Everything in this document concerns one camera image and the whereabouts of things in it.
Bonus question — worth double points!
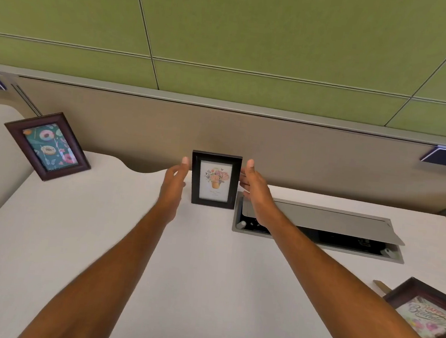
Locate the person's left forearm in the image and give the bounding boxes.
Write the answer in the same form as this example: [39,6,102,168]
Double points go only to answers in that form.
[16,192,177,338]

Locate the person's right forearm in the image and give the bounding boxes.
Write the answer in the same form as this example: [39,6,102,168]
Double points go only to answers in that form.
[249,216,446,338]

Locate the person's left hand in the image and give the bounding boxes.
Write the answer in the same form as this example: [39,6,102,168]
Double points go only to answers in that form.
[154,154,191,227]

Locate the person's right hand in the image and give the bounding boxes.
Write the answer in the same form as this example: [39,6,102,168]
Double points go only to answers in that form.
[234,159,285,230]

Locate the brown lettering picture frame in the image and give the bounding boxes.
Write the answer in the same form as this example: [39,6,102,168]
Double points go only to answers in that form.
[367,273,446,338]

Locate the grey desk cable box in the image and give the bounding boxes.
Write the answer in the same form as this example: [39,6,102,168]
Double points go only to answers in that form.
[230,191,410,265]

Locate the grey cable box lid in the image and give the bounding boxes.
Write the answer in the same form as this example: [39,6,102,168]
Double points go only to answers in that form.
[239,194,408,247]

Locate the beige desk partition panel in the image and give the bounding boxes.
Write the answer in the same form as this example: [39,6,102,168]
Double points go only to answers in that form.
[0,63,446,216]

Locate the black flower picture frame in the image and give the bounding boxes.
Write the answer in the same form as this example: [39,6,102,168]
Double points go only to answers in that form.
[187,150,244,211]

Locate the brown donut picture frame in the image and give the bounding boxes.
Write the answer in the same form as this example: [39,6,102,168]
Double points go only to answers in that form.
[0,107,97,186]

